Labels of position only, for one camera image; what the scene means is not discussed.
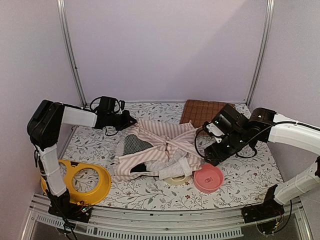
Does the brown woven mat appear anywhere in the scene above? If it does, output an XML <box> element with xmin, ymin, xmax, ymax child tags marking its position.
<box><xmin>179</xmin><ymin>99</ymin><xmax>235</xmax><ymax>128</ymax></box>

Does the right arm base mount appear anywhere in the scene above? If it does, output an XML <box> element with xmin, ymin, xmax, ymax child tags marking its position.
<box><xmin>241</xmin><ymin>184</ymin><xmax>285</xmax><ymax>223</ymax></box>

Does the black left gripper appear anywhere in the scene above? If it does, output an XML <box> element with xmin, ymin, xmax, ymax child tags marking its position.
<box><xmin>107</xmin><ymin>109</ymin><xmax>138</xmax><ymax>131</ymax></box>

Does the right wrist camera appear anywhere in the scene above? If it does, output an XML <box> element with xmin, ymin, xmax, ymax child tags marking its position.
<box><xmin>202</xmin><ymin>121</ymin><xmax>224</xmax><ymax>144</ymax></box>

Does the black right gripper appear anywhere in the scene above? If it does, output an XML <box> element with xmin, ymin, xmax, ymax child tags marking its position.
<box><xmin>204</xmin><ymin>129</ymin><xmax>249</xmax><ymax>166</ymax></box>

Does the left aluminium frame post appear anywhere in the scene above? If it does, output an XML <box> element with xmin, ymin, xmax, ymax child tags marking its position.
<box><xmin>56</xmin><ymin>0</ymin><xmax>87</xmax><ymax>107</ymax></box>

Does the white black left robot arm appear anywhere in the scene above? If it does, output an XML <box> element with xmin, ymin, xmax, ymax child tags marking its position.
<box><xmin>27</xmin><ymin>96</ymin><xmax>137</xmax><ymax>197</ymax></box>

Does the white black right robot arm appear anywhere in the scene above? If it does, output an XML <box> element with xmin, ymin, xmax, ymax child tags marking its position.
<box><xmin>202</xmin><ymin>104</ymin><xmax>320</xmax><ymax>218</ymax></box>

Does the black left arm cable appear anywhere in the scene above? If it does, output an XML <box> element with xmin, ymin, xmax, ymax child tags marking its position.
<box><xmin>88</xmin><ymin>96</ymin><xmax>120</xmax><ymax>137</ymax></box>

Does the aluminium front rail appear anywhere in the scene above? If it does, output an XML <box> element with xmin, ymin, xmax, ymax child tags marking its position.
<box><xmin>21</xmin><ymin>194</ymin><xmax>313</xmax><ymax>240</ymax></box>

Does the pink pet bowl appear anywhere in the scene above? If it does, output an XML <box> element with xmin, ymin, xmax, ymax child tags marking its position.
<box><xmin>193</xmin><ymin>163</ymin><xmax>224</xmax><ymax>194</ymax></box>

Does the yellow double bowl holder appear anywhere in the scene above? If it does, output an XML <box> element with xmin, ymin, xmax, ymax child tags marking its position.
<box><xmin>39</xmin><ymin>159</ymin><xmax>112</xmax><ymax>205</ymax></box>

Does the right aluminium frame post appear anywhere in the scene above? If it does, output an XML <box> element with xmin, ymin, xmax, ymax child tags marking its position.
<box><xmin>245</xmin><ymin>0</ymin><xmax>275</xmax><ymax>107</ymax></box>

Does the cream pet bowl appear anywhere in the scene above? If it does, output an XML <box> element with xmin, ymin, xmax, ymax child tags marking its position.
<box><xmin>163</xmin><ymin>176</ymin><xmax>191</xmax><ymax>186</ymax></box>

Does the pink striped pet tent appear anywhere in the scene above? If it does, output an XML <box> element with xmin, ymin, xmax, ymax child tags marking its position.
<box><xmin>112</xmin><ymin>119</ymin><xmax>203</xmax><ymax>183</ymax></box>

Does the aluminium frame post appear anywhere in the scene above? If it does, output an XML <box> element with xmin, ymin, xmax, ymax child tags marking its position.
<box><xmin>245</xmin><ymin>0</ymin><xmax>275</xmax><ymax>107</ymax></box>
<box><xmin>56</xmin><ymin>0</ymin><xmax>87</xmax><ymax>107</ymax></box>

